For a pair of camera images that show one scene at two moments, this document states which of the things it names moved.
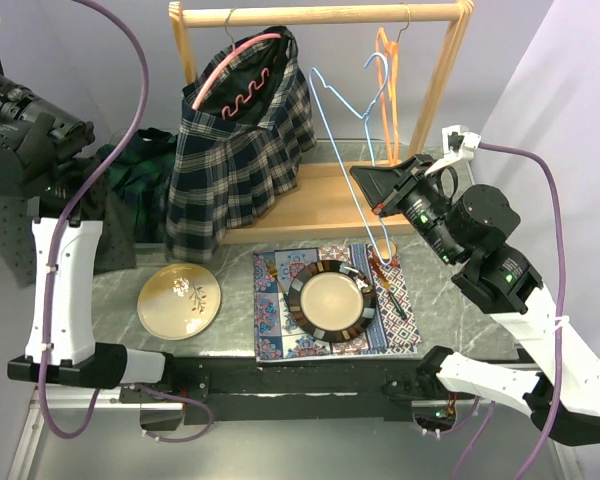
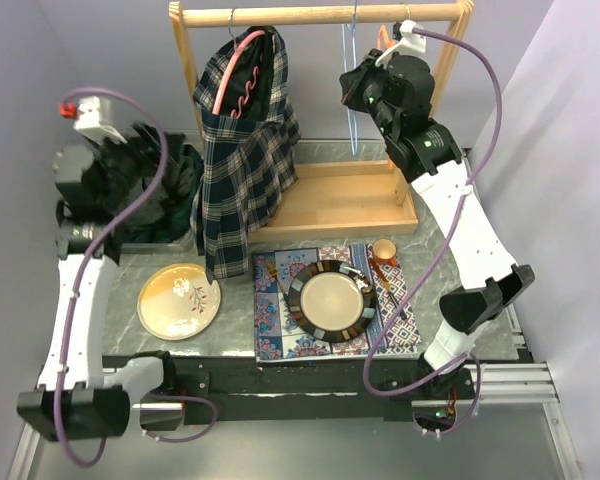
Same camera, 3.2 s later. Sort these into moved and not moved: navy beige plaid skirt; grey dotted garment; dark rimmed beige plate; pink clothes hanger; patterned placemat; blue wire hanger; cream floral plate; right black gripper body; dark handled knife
Moved: navy beige plaid skirt; right black gripper body; grey dotted garment; blue wire hanger; pink clothes hanger
Not moved: cream floral plate; dark rimmed beige plate; patterned placemat; dark handled knife
